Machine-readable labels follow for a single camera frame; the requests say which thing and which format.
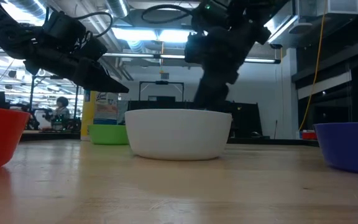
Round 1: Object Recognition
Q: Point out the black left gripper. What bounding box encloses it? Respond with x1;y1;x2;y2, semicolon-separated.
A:
22;36;130;94

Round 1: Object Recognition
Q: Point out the yellow hanging cable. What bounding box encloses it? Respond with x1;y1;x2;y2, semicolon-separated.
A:
298;0;328;132

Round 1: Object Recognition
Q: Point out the small black gantry frame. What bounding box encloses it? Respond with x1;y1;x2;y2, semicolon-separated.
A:
139;80;185;102

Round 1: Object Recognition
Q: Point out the disinfecting wipes canister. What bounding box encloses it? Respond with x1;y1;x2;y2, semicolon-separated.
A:
80;90;120;141

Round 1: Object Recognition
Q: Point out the long tube ceiling light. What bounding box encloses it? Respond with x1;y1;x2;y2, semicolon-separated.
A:
102;52;282;65

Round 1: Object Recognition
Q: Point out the tall black gantry frame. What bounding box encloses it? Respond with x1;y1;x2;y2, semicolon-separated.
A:
29;75;80;129

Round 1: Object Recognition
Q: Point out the blue plastic bowl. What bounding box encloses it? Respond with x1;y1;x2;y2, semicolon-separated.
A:
313;121;358;176

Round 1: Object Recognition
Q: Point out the green plastic bowl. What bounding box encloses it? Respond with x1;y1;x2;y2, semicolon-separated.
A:
88;124;130;146

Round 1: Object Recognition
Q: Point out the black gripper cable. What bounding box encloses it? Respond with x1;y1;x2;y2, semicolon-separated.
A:
140;4;199;25
75;11;114;40

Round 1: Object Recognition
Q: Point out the red box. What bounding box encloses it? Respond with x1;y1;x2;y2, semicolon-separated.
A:
301;131;318;141

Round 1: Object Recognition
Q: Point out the white bowl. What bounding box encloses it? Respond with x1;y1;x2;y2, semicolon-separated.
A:
124;108;233;162

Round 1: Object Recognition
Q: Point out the silver ventilation duct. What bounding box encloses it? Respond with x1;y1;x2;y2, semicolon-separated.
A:
105;0;150;54

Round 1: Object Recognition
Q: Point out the person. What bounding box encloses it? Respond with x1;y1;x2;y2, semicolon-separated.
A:
50;96;71;130

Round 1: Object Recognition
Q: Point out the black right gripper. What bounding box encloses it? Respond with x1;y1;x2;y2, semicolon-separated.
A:
184;26;246;112

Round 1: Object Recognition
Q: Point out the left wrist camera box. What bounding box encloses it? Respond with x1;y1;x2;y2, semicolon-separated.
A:
42;11;87;48

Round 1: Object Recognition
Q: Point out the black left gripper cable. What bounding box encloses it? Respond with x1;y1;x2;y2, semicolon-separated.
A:
75;11;114;40

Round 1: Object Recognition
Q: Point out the white ceiling unit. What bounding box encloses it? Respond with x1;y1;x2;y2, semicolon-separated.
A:
316;0;358;17

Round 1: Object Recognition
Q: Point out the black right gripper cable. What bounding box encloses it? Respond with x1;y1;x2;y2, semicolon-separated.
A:
140;4;199;25

